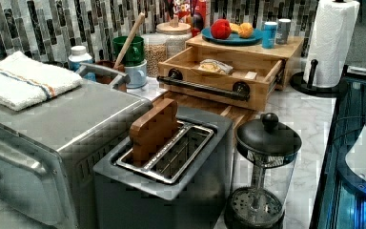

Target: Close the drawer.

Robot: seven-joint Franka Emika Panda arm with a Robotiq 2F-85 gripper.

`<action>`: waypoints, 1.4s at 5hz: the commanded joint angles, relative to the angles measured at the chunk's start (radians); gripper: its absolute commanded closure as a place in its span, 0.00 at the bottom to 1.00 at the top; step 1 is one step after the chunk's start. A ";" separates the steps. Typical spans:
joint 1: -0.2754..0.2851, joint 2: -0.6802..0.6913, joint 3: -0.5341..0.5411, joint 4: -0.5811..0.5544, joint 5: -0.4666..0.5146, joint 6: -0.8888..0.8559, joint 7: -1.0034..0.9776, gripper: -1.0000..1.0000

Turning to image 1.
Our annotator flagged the wooden drawer with black handle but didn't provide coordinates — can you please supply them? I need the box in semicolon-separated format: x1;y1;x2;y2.
158;47;285;111

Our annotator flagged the packaged food in drawer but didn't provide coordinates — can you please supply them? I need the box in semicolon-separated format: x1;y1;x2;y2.
198;59;234;74

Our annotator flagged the wooden drawer cabinet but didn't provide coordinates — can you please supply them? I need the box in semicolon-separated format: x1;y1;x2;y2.
186;35;304;90

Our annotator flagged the wooden toast slice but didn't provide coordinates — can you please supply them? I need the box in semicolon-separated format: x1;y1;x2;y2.
130;98;178;167

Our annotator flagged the wooden cutting board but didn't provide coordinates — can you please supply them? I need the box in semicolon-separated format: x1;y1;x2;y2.
152;91;257;129

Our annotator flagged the light blue mug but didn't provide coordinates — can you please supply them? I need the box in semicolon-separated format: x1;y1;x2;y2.
125;60;147;89

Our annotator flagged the grey two-slot toaster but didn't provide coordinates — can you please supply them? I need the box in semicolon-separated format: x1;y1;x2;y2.
93;107;234;229

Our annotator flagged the glass jar of grains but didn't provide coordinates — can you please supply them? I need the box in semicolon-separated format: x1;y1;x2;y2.
142;33;167;77

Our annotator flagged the green mug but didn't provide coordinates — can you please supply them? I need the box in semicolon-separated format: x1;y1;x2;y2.
112;35;145;67

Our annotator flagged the glass jar with wooden lid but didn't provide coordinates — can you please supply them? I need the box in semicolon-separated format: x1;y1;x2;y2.
156;16;192;58

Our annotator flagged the red apple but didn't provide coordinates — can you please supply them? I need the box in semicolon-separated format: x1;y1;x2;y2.
211;19;232;40

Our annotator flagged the black glass french press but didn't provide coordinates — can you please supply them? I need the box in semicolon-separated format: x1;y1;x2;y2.
224;113;302;229

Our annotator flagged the red cereal box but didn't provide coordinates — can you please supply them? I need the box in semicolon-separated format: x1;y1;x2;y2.
164;0;207;35

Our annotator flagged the orange fruit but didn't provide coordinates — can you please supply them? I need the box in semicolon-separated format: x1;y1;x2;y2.
238;23;254;38

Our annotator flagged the blue plate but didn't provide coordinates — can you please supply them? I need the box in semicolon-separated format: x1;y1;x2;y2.
201;28;263;46

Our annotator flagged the black paper towel holder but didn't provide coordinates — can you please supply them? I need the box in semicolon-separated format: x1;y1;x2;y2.
290;59;348;98

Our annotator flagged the blue can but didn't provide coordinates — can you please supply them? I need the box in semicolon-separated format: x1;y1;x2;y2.
262;22;277;49

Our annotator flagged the white blue bottle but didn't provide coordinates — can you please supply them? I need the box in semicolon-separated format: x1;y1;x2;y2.
68;46;93;72

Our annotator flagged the grey can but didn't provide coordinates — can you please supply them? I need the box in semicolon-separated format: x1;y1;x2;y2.
275;18;291;45

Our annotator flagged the silver toaster oven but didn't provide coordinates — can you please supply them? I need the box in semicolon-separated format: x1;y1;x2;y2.
0;71;152;229

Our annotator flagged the white striped folded towel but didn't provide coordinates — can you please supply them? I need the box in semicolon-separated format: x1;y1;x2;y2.
0;52;82;111

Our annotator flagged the white paper towel roll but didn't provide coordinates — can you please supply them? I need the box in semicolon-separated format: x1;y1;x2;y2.
303;0;360;88

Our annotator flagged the wooden utensil handle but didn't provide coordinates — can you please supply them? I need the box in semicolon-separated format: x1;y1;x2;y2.
113;12;145;69

